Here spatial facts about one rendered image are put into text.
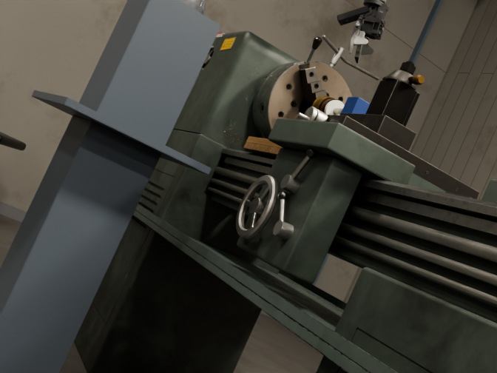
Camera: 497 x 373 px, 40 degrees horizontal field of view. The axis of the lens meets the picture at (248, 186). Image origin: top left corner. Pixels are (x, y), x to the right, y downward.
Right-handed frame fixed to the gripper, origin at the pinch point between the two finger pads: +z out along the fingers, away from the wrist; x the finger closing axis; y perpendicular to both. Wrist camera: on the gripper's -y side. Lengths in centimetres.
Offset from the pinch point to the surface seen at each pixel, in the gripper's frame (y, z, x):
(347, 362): 48, 74, -123
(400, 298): 52, 63, -116
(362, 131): 29, 34, -78
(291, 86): -9.2, 19.1, -24.5
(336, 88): 2.0, 14.3, -13.5
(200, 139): -33, 43, -27
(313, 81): -3.0, 15.8, -24.0
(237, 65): -30.3, 16.1, -23.3
